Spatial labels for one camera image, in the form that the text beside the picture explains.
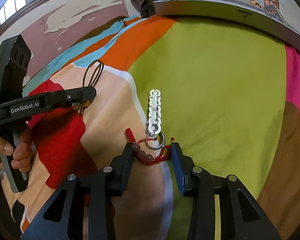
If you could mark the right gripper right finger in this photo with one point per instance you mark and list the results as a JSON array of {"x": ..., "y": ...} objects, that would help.
[{"x": 241, "y": 217}]

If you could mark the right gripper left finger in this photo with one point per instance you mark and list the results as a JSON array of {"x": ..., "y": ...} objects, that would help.
[{"x": 62, "y": 216}]

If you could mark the white keychain with ring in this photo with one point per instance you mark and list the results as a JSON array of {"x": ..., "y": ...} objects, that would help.
[{"x": 154, "y": 129}]

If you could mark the left hand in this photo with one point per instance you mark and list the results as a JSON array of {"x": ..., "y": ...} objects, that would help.
[{"x": 22, "y": 154}]

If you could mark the colourful striped bedspread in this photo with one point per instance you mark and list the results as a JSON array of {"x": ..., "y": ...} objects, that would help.
[{"x": 230, "y": 97}]

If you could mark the dark wooden desk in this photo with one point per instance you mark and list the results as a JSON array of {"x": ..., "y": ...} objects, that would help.
[{"x": 147, "y": 9}]

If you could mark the grey shallow tray box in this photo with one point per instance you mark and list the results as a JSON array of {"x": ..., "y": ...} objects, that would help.
[{"x": 233, "y": 11}]

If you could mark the cartoon family sticker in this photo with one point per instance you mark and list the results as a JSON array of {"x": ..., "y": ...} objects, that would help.
[{"x": 254, "y": 3}]

